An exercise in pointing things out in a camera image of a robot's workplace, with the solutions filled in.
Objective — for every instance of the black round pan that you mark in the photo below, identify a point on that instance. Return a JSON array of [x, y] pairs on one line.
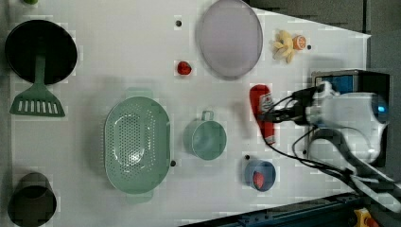
[[61, 54]]

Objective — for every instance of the peeled toy banana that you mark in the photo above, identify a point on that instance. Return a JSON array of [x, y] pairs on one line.
[[284, 47]]

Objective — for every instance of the green oval strainer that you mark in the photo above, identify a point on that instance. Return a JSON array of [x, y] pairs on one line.
[[137, 145]]

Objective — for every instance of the blue bowl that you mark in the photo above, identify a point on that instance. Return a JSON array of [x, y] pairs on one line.
[[266, 168]]

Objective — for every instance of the green slotted spatula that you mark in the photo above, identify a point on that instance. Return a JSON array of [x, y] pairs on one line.
[[37, 100]]

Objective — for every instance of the grey round plate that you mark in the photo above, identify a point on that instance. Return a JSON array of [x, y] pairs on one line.
[[230, 38]]

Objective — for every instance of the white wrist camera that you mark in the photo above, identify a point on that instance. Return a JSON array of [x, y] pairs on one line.
[[326, 89]]

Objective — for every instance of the red ketchup bottle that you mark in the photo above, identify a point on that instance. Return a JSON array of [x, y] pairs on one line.
[[261, 103]]

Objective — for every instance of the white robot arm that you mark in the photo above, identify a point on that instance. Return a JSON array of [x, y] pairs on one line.
[[329, 151]]

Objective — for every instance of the small red strawberry toy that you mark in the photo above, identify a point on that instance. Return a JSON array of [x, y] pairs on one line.
[[184, 68]]

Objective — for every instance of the green cylinder object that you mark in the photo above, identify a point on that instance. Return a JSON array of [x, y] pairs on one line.
[[31, 2]]

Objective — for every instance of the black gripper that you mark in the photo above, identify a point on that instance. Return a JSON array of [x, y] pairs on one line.
[[297, 112]]

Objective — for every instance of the black toaster oven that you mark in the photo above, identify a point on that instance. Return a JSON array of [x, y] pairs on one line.
[[362, 82]]

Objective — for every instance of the orange slice toy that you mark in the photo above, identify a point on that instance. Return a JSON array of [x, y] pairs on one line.
[[299, 42]]

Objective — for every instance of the black cylinder cup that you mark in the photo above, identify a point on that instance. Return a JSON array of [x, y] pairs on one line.
[[33, 202]]

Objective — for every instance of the green mug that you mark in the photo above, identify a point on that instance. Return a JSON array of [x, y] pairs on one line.
[[205, 137]]

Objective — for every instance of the red fruit in bowl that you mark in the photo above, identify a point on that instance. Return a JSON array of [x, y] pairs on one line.
[[258, 180]]

